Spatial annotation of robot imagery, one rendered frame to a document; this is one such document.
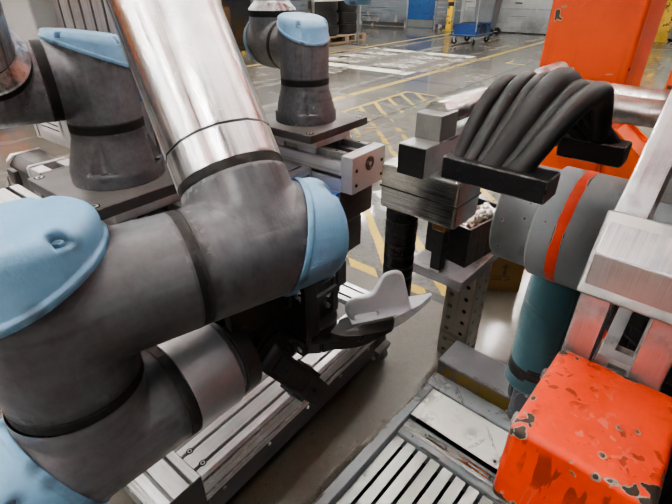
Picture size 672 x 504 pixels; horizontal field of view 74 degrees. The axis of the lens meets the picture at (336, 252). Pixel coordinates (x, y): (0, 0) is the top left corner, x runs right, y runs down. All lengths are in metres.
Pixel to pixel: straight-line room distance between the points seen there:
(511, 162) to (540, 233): 0.18
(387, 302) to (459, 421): 0.96
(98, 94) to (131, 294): 0.57
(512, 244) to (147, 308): 0.44
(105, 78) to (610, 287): 0.70
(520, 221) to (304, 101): 0.67
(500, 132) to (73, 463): 0.37
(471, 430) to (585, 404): 1.03
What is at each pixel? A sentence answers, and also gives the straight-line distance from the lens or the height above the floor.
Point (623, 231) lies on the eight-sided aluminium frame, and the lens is 0.33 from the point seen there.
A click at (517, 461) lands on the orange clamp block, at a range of 0.32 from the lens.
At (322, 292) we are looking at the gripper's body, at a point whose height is 0.88.
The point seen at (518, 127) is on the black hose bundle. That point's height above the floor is 1.01.
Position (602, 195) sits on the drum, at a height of 0.91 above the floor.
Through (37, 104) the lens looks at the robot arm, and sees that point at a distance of 0.79.
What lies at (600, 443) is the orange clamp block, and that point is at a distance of 0.31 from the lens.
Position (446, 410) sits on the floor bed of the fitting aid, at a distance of 1.37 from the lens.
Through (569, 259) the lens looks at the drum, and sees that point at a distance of 0.56.
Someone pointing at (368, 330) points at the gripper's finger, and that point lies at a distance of 0.41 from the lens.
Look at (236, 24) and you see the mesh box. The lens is 8.88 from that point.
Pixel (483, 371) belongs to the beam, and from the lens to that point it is 1.43.
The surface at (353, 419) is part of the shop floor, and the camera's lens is 1.42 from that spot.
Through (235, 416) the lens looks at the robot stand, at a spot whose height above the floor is 0.23.
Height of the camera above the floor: 1.10
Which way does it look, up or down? 31 degrees down
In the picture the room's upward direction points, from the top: straight up
